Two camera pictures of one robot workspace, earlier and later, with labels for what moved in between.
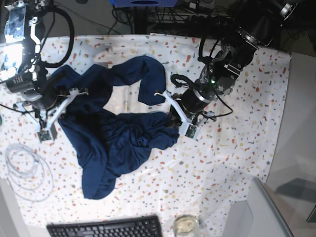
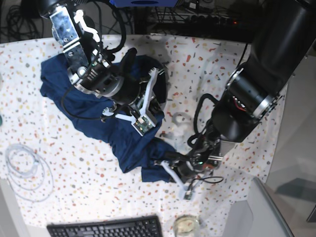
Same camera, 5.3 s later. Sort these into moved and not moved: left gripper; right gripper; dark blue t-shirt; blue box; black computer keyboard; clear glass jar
Moved: right gripper; dark blue t-shirt; left gripper
Not moved: black computer keyboard; clear glass jar; blue box
